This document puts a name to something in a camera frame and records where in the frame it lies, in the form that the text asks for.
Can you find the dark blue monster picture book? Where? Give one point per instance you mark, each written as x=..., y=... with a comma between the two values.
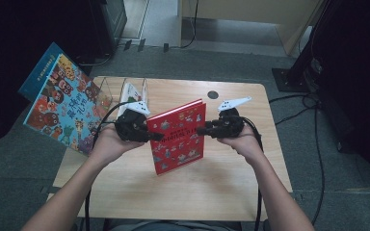
x=41, y=70

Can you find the black stand base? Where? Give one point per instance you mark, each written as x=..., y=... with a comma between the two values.
x=289, y=80

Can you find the person's left hand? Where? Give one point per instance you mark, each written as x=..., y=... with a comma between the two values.
x=109, y=144

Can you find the person's right hand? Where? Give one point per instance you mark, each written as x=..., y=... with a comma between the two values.
x=249, y=144

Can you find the light blue animals picture book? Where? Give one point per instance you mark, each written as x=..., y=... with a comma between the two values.
x=67, y=109

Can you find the beige wooden furniture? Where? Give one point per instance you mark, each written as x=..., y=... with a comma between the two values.
x=247, y=9

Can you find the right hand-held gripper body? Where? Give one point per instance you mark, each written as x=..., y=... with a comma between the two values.
x=229, y=125

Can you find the person's grey clothing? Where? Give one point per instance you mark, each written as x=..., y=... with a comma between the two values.
x=173, y=226

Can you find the clear acrylic book rack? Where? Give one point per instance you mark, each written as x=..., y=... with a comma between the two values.
x=115, y=89

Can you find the white caterpillar picture book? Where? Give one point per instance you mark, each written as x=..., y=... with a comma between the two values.
x=131, y=94

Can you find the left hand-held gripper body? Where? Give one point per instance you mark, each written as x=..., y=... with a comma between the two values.
x=130, y=126

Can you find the red picture book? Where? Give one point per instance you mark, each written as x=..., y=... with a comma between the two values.
x=179, y=138

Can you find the black cabinet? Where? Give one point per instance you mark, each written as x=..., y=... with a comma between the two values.
x=109, y=22

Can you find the dark curtain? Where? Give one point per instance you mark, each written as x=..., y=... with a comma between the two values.
x=359, y=80
x=6, y=38

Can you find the black table grommet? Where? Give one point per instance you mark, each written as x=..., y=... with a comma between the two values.
x=212, y=95

